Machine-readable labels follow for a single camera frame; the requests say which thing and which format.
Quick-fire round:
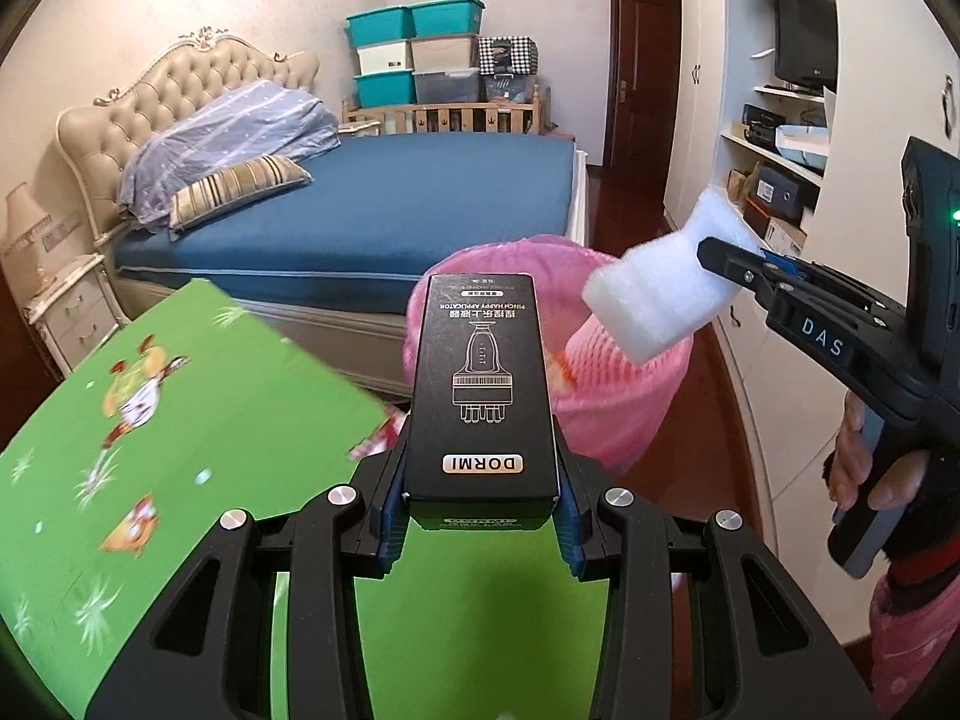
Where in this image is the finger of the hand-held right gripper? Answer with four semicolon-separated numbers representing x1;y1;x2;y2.
759;250;895;317
696;236;782;302

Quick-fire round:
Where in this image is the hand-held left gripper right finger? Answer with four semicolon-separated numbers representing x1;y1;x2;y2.
551;420;878;720

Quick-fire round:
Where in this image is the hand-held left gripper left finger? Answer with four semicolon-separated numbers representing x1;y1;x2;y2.
85;454;410;720

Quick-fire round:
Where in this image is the white foam block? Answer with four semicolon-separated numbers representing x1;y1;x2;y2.
583;191;762;362

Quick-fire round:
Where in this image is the bin with pink bag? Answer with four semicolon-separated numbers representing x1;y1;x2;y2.
401;235;695;477

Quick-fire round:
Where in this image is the pink foam fruit net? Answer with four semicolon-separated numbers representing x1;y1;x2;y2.
562;319;676;410

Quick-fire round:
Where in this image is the black product box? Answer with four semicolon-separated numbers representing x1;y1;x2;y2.
401;274;560;533

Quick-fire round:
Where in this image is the person's right forearm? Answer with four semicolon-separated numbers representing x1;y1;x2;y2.
870;450;960;717

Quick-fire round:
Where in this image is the person's right hand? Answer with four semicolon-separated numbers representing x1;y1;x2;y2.
829;391;932;516

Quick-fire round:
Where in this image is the dark safe box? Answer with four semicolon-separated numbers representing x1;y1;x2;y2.
757;165;815;220

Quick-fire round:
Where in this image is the blue white flat box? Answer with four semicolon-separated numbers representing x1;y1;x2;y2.
776;124;831;167

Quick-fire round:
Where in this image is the black electronic device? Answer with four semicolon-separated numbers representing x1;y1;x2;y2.
741;105;785;149

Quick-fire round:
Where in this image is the brown wooden door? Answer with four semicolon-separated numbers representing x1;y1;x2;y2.
609;0;680;173

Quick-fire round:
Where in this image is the white built-in cabinet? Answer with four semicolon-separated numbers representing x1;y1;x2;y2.
664;0;960;421

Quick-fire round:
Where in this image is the green printed tablecloth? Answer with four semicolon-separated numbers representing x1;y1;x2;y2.
0;277;610;720

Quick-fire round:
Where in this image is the black television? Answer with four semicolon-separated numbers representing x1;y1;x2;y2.
772;0;839;93

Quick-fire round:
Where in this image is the checkered bag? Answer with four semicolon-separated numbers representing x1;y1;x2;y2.
478;37;539;76

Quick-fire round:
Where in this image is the blue mattress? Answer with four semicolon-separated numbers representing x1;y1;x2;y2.
112;135;578;316

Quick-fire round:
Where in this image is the grey clear storage box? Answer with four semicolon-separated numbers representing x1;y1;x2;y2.
414;67;481;102

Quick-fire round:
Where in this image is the beige storage box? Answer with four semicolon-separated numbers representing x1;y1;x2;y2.
411;34;481;72

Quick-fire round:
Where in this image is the teal storage box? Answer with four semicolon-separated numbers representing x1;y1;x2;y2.
354;69;417;107
411;0;485;38
346;7;413;46

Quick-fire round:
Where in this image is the striped pillow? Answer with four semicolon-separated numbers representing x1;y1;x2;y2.
169;155;312;237

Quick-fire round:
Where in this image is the white nightstand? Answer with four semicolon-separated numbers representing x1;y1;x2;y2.
22;255;125;383

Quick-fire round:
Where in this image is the white storage box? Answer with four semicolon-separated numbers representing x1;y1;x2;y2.
356;40;413;77

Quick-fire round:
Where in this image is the purple striped quilt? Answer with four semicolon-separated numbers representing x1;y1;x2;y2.
116;79;342;230

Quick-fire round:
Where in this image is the beige tufted headboard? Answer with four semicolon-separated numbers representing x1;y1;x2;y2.
56;28;323;241

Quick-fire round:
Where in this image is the wooden crib rail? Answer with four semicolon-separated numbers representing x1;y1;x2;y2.
343;86;552;136

